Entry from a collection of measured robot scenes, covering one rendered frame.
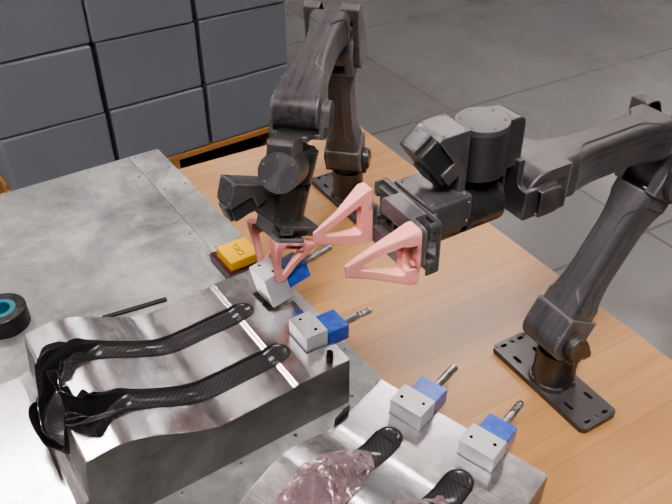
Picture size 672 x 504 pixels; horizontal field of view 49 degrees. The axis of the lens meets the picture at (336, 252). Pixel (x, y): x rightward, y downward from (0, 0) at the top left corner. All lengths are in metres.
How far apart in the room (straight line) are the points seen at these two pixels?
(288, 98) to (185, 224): 0.53
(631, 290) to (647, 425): 1.59
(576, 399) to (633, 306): 1.53
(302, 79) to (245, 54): 2.03
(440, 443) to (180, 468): 0.34
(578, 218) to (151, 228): 1.96
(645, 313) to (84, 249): 1.85
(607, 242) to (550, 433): 0.29
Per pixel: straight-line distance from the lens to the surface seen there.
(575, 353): 1.08
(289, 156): 0.97
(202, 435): 0.99
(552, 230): 2.95
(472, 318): 1.27
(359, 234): 0.79
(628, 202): 1.04
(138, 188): 1.63
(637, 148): 0.95
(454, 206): 0.75
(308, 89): 1.05
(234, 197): 1.02
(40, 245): 1.52
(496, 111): 0.79
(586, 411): 1.15
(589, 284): 1.05
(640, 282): 2.79
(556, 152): 0.87
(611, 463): 1.12
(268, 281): 1.10
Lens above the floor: 1.64
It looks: 37 degrees down
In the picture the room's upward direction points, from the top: straight up
